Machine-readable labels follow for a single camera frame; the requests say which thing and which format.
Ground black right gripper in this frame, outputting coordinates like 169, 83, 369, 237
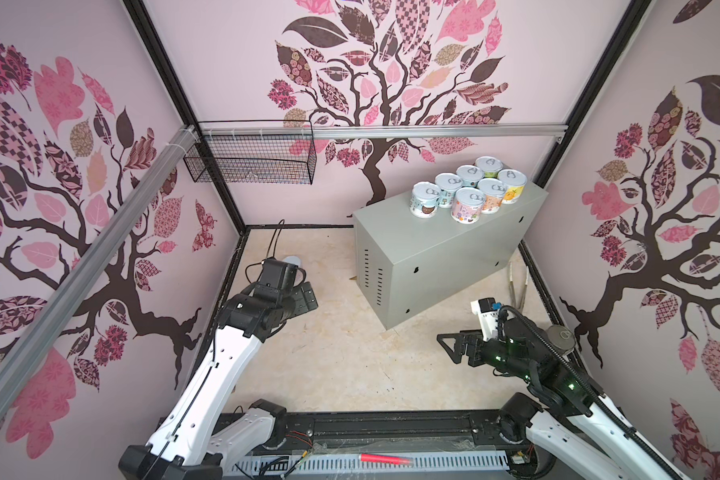
435, 325, 532, 383

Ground dark grey label can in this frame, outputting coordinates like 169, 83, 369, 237
545, 325, 576, 356

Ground pink orange label can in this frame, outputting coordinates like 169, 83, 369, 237
450, 187, 486, 224

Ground grey blue label can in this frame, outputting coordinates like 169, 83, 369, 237
410, 182, 441, 219

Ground orange red label can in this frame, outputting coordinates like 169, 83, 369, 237
477, 177, 507, 214

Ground light blue label can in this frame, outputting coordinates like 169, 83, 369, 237
435, 173, 463, 209

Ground yellow label can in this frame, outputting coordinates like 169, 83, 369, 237
497, 169, 527, 205

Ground teal white label can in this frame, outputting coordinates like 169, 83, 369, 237
456, 165, 485, 188

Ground green label can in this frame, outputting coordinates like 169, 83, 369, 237
475, 156, 504, 178

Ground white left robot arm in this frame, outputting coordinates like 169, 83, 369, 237
118, 256, 318, 479

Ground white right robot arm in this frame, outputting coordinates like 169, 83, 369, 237
436, 306, 685, 479

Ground metal tongs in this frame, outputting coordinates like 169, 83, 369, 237
507, 262, 529, 312

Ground grey metal cabinet box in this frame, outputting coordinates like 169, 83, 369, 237
353, 183, 547, 330

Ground red pen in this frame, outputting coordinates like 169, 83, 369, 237
359, 454, 413, 466

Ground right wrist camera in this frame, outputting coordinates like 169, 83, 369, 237
470, 297, 502, 341

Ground black corrugated cable hose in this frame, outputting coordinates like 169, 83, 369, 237
496, 304, 685, 480

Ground black wire basket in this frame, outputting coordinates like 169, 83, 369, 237
184, 120, 317, 185

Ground white slotted cable duct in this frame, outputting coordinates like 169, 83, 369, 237
223, 451, 509, 479

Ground aluminium rail back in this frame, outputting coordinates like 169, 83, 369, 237
201, 123, 568, 140

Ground aluminium rail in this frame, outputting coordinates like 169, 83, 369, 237
0, 125, 199, 420
201, 123, 568, 140

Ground aluminium rail left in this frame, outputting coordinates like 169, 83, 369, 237
0, 125, 199, 420

